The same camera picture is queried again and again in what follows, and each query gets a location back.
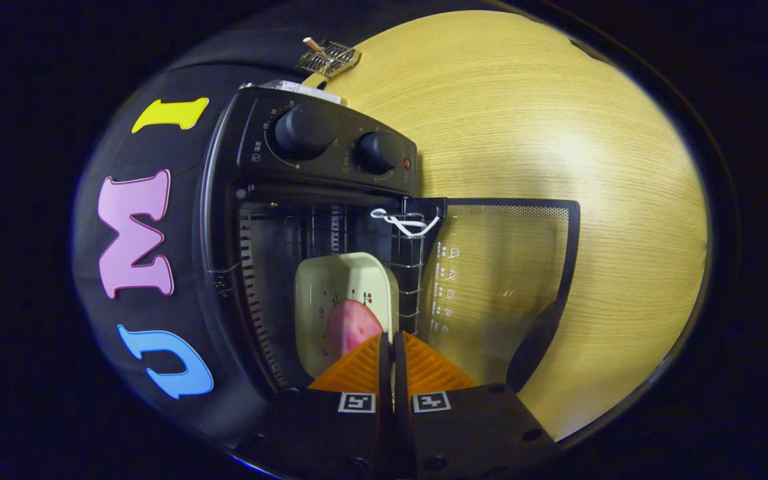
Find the white rectangular plate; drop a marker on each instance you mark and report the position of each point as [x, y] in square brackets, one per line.
[344, 273]

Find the pink round food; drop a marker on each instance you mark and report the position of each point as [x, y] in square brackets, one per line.
[354, 326]

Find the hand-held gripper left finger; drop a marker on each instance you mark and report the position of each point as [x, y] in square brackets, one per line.
[357, 433]

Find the wooden stick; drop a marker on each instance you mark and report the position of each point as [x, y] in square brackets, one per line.
[312, 44]

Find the black toaster oven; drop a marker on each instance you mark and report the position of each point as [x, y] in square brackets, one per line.
[244, 140]

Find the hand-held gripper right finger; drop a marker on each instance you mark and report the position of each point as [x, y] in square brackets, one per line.
[464, 433]

